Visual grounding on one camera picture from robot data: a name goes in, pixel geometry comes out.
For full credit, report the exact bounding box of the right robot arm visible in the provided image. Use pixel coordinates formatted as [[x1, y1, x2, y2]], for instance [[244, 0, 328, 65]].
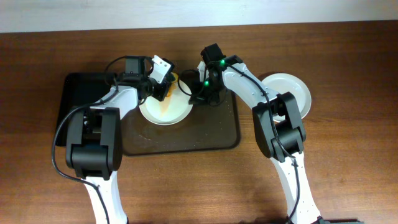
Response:
[[189, 44, 324, 223]]

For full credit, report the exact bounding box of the white plate top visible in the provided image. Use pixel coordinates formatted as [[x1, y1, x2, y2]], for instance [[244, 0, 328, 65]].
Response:
[[139, 83, 193, 126]]

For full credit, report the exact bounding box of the small black tray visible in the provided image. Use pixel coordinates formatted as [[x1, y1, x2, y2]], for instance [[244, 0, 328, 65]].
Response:
[[57, 73, 123, 149]]

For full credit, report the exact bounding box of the brown plastic serving tray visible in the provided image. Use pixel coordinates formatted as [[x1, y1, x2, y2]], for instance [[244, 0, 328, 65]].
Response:
[[121, 75, 240, 156]]

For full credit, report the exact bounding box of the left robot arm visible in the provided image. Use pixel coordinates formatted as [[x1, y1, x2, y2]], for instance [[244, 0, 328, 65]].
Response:
[[61, 55, 174, 223]]

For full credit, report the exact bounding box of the green and yellow sponge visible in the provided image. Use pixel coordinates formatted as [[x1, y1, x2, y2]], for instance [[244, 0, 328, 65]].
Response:
[[166, 72, 178, 97]]

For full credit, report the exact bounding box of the pale blue plate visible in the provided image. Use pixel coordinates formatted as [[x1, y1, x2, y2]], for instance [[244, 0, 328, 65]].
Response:
[[262, 73, 312, 119]]

